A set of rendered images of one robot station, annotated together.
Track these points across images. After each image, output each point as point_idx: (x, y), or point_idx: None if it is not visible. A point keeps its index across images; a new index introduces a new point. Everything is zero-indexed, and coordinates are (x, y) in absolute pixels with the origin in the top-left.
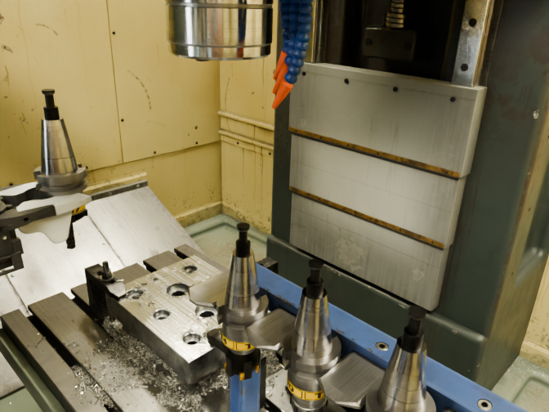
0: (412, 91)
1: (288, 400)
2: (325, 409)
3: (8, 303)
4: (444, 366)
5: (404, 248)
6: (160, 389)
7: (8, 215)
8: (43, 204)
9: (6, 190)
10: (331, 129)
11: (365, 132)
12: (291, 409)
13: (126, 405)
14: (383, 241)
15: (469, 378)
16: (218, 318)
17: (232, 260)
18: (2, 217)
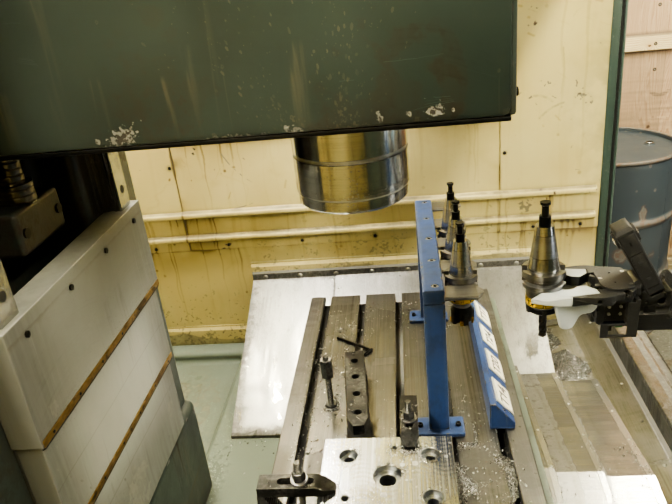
0: (114, 239)
1: (383, 432)
2: (369, 414)
3: None
4: (418, 227)
5: (158, 400)
6: (468, 498)
7: (593, 267)
8: (565, 269)
9: (590, 292)
10: (82, 368)
11: (106, 326)
12: (389, 427)
13: (505, 502)
14: (148, 421)
15: (201, 438)
16: (476, 283)
17: (467, 243)
18: (597, 267)
